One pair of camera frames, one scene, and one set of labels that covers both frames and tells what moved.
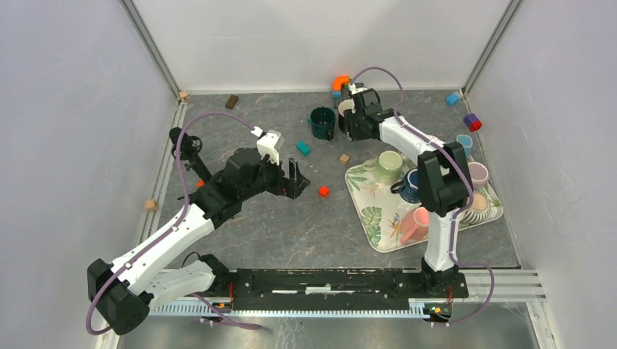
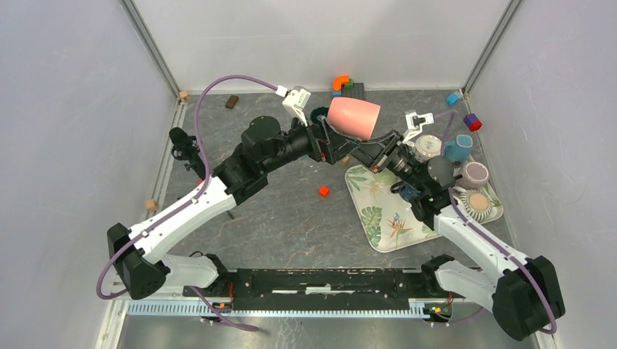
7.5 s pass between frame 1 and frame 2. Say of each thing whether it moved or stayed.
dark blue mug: stayed
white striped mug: stayed
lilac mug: stayed
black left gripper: moved
